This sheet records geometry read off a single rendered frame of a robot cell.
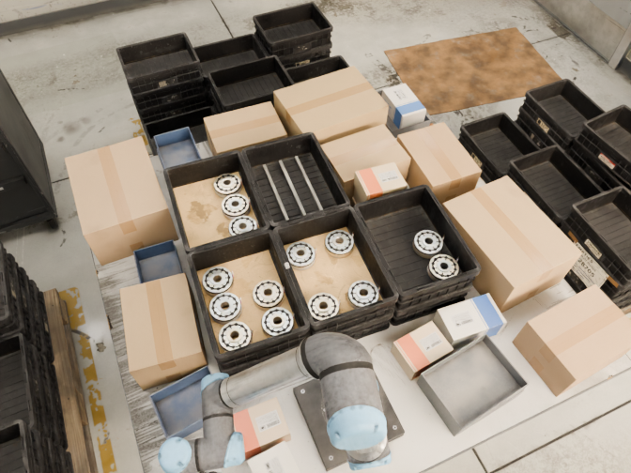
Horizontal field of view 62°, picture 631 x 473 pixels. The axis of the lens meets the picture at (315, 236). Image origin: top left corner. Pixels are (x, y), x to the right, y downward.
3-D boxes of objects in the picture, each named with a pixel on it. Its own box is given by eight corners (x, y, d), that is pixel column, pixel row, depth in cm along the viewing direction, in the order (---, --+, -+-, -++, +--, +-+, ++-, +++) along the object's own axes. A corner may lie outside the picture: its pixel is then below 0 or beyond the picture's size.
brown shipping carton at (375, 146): (379, 150, 236) (383, 123, 223) (405, 184, 224) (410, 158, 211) (318, 171, 228) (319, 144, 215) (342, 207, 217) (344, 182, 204)
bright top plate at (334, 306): (342, 316, 171) (342, 316, 170) (312, 324, 169) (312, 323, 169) (333, 290, 176) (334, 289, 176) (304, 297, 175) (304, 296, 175)
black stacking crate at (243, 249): (311, 343, 170) (311, 328, 161) (221, 374, 164) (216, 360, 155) (272, 248, 192) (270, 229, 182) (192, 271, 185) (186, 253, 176)
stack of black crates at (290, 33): (313, 63, 360) (313, 1, 323) (331, 90, 344) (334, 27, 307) (257, 78, 350) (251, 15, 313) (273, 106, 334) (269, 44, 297)
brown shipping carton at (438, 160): (471, 196, 221) (482, 171, 208) (425, 211, 216) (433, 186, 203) (436, 148, 237) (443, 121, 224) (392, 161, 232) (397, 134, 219)
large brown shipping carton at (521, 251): (560, 282, 197) (582, 252, 181) (496, 315, 189) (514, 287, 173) (492, 207, 218) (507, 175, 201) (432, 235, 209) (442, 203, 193)
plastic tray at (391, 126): (428, 128, 244) (431, 120, 240) (390, 140, 240) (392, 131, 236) (401, 92, 259) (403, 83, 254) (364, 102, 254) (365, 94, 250)
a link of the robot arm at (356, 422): (382, 413, 153) (372, 357, 106) (394, 468, 145) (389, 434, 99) (341, 421, 154) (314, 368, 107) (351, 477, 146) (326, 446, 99)
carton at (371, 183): (392, 175, 207) (393, 161, 201) (404, 197, 201) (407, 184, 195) (353, 184, 204) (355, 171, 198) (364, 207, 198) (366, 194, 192)
